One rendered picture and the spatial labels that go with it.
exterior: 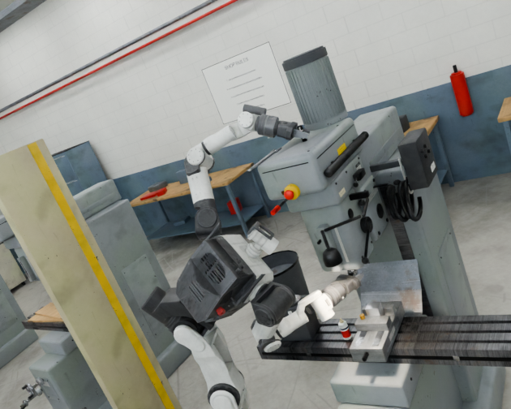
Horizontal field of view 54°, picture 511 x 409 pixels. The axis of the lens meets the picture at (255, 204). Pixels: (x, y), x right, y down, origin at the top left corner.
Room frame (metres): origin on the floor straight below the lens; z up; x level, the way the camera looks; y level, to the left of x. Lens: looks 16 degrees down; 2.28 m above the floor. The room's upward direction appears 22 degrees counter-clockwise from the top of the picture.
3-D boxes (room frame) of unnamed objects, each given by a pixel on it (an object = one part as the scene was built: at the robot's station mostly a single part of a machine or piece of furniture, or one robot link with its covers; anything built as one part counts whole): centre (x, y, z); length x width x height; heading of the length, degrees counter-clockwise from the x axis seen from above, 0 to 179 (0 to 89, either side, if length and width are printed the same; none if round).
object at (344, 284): (1.97, -0.21, 1.23); 0.13 x 0.12 x 0.10; 33
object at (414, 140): (2.06, -0.74, 1.62); 0.20 x 0.09 x 0.21; 143
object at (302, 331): (2.27, 0.05, 1.03); 0.22 x 0.12 x 0.20; 56
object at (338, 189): (2.05, -0.31, 1.68); 0.34 x 0.24 x 0.10; 143
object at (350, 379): (2.02, -0.29, 0.79); 0.50 x 0.35 x 0.12; 143
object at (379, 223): (2.18, -0.41, 1.47); 0.24 x 0.19 x 0.26; 53
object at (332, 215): (2.02, -0.29, 1.47); 0.21 x 0.19 x 0.32; 53
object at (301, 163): (2.03, -0.30, 1.81); 0.47 x 0.26 x 0.16; 143
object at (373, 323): (1.95, -0.28, 1.02); 0.15 x 0.06 x 0.04; 54
